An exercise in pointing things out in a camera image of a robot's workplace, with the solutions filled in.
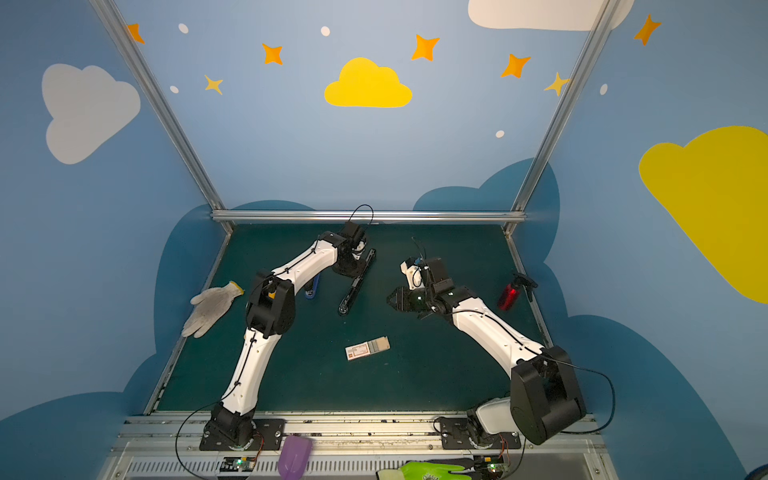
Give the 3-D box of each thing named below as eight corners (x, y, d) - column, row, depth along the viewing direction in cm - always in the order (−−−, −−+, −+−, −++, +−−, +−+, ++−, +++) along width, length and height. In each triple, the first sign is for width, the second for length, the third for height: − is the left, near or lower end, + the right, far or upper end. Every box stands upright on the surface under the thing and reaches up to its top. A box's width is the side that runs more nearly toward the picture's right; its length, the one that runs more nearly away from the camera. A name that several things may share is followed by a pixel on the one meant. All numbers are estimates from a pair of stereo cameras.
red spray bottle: (512, 320, 99) (534, 290, 84) (494, 306, 102) (513, 274, 88) (517, 316, 100) (539, 285, 86) (499, 302, 103) (518, 270, 89)
